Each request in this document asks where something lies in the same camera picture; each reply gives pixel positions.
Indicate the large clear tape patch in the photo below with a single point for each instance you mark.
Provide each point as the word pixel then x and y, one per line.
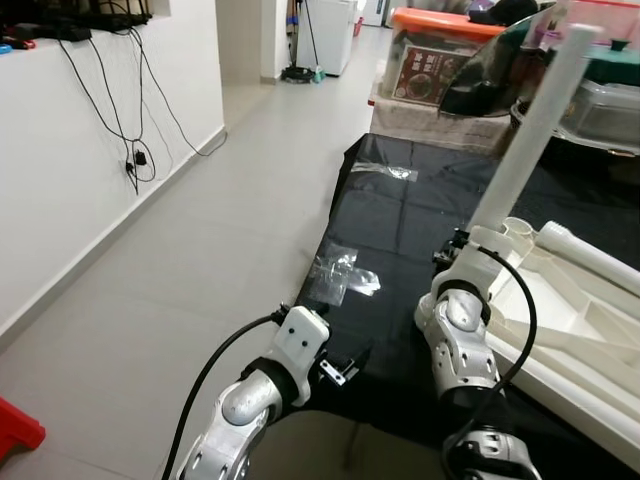
pixel 340 275

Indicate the pink box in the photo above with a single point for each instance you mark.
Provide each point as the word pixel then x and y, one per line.
pixel 620 10

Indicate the cream plastic ribbed table top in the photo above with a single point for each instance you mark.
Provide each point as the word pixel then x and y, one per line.
pixel 590 320

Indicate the black floor device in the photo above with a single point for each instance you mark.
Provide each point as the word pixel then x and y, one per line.
pixel 300 73

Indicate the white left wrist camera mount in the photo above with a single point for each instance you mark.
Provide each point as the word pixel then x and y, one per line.
pixel 300 340

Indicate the small clear tape strip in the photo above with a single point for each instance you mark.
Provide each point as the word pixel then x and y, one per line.
pixel 390 172

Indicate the patterned cloth covered bench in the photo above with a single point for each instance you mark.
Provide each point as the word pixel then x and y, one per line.
pixel 420 125

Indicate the shiny black curved pan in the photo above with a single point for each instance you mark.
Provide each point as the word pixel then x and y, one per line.
pixel 490 80

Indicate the white appliance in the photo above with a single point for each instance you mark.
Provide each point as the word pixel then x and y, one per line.
pixel 328 35

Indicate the small black power adapter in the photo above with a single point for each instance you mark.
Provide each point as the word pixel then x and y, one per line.
pixel 140 158

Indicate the orange lid storage box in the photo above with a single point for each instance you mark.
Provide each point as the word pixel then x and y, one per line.
pixel 430 70

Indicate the red plastic stool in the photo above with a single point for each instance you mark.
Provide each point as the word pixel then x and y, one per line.
pixel 18 430

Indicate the green pot lid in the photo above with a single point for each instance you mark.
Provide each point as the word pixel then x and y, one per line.
pixel 618 65

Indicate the clear plastic container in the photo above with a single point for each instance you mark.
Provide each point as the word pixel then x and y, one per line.
pixel 605 115

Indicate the black tablecloth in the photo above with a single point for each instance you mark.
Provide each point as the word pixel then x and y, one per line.
pixel 400 230

